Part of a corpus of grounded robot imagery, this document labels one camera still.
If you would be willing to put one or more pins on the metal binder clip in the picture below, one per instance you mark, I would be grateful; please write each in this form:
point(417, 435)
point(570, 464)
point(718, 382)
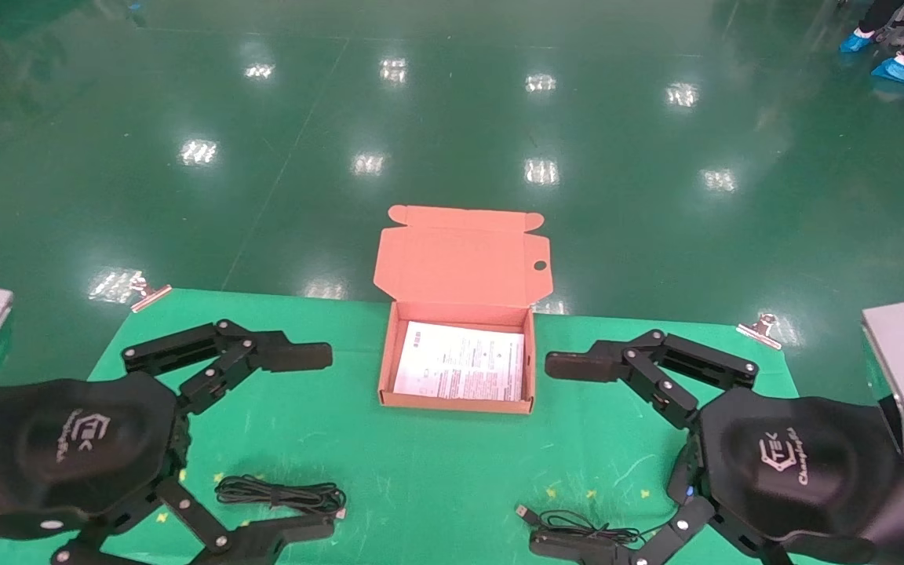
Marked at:
point(762, 329)
point(150, 294)

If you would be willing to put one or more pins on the white printed paper leaflet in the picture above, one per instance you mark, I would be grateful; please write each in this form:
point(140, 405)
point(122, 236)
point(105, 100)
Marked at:
point(460, 362)

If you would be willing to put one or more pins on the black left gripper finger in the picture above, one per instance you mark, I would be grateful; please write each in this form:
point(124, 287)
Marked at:
point(279, 537)
point(295, 355)

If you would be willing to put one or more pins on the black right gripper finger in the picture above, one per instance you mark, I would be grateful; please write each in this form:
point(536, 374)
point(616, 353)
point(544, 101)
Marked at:
point(577, 363)
point(577, 549)

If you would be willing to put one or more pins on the green table mat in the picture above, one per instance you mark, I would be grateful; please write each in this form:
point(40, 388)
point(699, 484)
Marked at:
point(436, 463)

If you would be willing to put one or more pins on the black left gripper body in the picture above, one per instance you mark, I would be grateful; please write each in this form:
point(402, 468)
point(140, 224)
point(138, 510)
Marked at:
point(83, 439)

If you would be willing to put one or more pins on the open orange cardboard box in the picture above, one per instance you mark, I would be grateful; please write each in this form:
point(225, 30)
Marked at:
point(460, 259)

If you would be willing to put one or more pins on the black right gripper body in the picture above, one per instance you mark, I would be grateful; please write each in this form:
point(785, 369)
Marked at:
point(805, 463)

